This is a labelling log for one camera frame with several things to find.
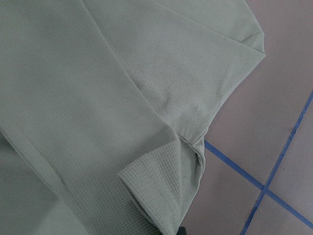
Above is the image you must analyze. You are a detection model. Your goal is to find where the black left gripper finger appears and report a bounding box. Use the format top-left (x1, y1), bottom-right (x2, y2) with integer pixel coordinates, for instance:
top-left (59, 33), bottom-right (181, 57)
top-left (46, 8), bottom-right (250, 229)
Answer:
top-left (178, 229), bottom-right (187, 235)

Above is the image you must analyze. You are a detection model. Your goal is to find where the olive green long-sleeve shirt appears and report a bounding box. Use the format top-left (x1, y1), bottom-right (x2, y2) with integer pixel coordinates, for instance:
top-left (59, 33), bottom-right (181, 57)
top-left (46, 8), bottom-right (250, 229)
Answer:
top-left (0, 0), bottom-right (265, 235)

